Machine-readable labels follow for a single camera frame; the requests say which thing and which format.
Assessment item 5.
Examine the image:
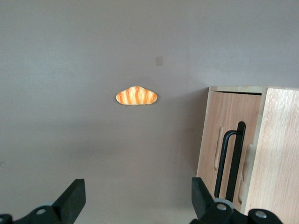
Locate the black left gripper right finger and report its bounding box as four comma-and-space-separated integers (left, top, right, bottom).
191, 177, 284, 224

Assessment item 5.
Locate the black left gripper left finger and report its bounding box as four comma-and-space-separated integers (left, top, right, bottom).
0, 179, 86, 224

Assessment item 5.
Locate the black metal drawer handle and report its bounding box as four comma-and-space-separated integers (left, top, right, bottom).
214, 121, 246, 204

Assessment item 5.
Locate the light wooden drawer cabinet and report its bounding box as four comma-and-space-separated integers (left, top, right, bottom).
196, 85, 299, 224

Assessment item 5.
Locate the orange striped bread roll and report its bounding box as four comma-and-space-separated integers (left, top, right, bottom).
116, 86, 158, 105

